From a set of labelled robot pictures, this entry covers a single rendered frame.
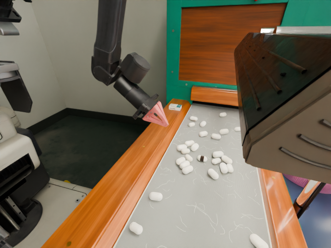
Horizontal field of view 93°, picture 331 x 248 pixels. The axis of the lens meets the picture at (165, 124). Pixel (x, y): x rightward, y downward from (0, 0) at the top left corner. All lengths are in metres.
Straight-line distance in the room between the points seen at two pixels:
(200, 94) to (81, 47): 1.72
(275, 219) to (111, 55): 0.55
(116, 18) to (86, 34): 1.74
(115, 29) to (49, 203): 0.99
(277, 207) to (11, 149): 0.77
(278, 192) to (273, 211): 0.07
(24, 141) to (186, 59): 0.78
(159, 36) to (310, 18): 1.23
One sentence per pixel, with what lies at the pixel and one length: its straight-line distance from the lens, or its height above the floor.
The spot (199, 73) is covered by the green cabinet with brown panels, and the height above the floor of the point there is 0.92.
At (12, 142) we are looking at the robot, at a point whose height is 0.80.
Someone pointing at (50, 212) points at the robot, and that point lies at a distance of 1.14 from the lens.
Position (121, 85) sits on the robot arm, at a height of 0.98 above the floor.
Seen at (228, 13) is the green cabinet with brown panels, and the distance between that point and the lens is 0.88.
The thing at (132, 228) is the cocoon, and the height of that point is 0.76.
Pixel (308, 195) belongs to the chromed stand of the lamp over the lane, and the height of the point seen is 0.81.
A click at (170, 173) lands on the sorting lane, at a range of 0.51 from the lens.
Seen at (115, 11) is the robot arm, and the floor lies 1.15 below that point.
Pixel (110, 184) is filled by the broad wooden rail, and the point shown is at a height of 0.76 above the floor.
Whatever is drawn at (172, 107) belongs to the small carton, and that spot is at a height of 0.78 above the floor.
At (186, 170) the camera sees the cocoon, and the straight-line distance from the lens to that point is 0.49.
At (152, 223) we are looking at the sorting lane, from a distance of 0.42.
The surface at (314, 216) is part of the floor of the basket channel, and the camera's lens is 0.65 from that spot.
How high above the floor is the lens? 1.11
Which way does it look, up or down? 30 degrees down
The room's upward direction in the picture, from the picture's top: straight up
